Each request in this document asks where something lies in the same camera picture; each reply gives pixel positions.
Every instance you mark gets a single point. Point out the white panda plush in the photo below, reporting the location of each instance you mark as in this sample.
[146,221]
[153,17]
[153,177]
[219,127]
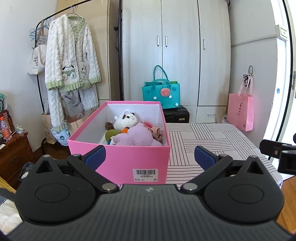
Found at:
[125,120]

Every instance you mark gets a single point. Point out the pink storage box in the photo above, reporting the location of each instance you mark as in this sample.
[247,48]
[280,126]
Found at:
[125,164]

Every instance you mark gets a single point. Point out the teal tote bag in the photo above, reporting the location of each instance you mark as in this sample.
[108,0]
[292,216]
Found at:
[162,90]

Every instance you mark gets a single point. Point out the white knit pants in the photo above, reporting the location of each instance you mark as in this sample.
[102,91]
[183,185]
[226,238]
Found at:
[89,99]

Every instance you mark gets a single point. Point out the striped mattress cover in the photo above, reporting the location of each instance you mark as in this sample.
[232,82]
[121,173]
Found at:
[218,138]

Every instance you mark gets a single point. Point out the lilac plush toy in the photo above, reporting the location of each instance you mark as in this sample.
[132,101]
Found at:
[136,136]

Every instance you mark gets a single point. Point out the black suitcase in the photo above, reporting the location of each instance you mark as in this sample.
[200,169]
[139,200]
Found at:
[176,115]

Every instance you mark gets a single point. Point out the green round plush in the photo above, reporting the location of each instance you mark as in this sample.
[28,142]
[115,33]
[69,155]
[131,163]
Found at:
[110,133]

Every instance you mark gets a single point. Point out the pink paper bag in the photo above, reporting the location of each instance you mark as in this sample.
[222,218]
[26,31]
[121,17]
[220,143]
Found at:
[240,111]

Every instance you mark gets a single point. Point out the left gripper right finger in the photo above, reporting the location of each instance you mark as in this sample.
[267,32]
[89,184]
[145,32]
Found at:
[213,166]

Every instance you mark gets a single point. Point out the grey shirt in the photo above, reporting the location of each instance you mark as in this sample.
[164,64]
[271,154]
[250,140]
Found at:
[71,103]

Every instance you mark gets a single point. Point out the black clothes rack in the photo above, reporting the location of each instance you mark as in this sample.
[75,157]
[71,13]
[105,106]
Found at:
[69,65]

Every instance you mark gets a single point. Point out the white wardrobe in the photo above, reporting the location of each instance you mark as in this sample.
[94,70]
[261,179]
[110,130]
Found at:
[184,41]

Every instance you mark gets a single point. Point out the orange drink bottle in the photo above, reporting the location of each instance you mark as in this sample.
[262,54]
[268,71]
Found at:
[5,129]

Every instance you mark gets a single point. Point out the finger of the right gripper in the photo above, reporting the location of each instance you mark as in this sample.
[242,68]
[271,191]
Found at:
[285,153]

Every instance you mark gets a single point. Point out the brown paper bag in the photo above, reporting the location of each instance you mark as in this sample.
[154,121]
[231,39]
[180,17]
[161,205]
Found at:
[61,133]

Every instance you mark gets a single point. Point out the pink floral cloth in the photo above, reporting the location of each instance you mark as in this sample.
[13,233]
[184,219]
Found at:
[156,133]

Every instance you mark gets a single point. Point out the white green knit cardigan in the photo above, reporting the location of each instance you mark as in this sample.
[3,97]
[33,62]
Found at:
[71,60]

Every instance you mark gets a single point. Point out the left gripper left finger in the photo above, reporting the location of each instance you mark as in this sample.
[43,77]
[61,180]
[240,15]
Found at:
[86,166]

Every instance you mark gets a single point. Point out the wooden nightstand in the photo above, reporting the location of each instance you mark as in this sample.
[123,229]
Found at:
[15,153]

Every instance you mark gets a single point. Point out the white canvas tote bag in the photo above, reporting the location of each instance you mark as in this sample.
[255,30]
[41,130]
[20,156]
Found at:
[37,60]

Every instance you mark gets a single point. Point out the blue wire hangers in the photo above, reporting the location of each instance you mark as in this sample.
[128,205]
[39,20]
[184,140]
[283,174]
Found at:
[39,35]

